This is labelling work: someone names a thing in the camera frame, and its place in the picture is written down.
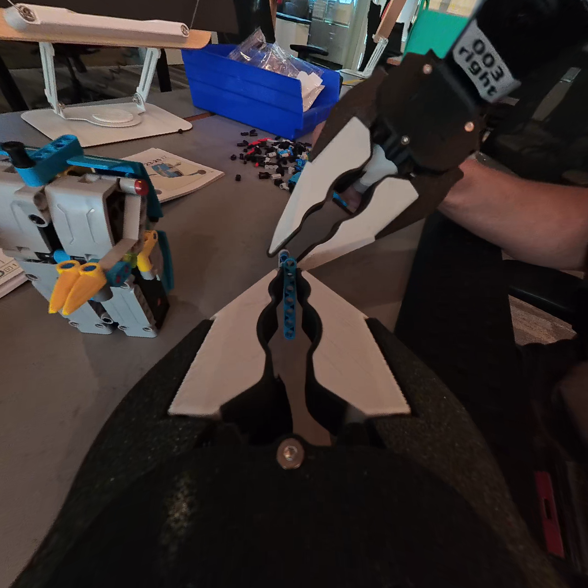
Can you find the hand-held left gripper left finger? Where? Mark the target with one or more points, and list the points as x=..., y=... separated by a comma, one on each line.
x=220, y=367

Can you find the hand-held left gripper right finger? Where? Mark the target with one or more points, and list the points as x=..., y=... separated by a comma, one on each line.
x=353, y=363

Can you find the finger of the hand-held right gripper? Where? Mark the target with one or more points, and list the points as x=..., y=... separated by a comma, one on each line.
x=381, y=211
x=330, y=165

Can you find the pile of toy brick parts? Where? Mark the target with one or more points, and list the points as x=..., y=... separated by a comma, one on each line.
x=275, y=156

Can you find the blue brick beam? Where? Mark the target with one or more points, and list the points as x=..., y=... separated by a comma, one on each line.
x=290, y=298

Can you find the small blue pin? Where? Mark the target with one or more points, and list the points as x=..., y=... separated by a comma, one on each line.
x=284, y=258

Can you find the toy brick robot model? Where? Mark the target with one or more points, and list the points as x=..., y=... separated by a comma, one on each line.
x=78, y=216

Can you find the person's right forearm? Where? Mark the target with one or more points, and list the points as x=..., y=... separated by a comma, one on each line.
x=528, y=216

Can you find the wooden chair with black arc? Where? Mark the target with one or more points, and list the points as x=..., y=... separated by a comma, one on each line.
x=376, y=55

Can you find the teal storage bin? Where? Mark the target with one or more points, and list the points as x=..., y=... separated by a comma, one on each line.
x=432, y=27

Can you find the blue storage bin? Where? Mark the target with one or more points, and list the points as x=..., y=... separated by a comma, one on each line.
x=248, y=92

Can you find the black office chair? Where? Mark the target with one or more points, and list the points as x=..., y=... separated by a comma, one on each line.
x=308, y=49
x=551, y=142

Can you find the clear plastic bags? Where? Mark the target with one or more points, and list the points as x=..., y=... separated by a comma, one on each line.
x=275, y=59

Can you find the instruction booklet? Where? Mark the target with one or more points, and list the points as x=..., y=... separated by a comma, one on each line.
x=183, y=177

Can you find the white tablet stand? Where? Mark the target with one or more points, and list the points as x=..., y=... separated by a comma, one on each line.
x=101, y=119

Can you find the red card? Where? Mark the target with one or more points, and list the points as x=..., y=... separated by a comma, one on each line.
x=549, y=514

